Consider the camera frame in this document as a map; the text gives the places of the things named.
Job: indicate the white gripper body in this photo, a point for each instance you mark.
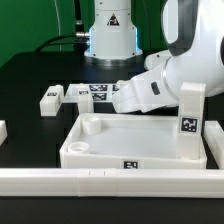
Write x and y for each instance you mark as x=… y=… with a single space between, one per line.
x=145 y=92

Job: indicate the white block left edge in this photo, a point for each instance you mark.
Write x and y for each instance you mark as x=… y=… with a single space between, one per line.
x=3 y=131

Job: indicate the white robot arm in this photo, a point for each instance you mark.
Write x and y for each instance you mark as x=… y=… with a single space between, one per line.
x=194 y=35

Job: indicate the white marker base plate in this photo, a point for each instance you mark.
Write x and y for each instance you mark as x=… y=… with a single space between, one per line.
x=101 y=93

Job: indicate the white desk top tray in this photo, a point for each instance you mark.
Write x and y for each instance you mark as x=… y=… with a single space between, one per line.
x=100 y=141

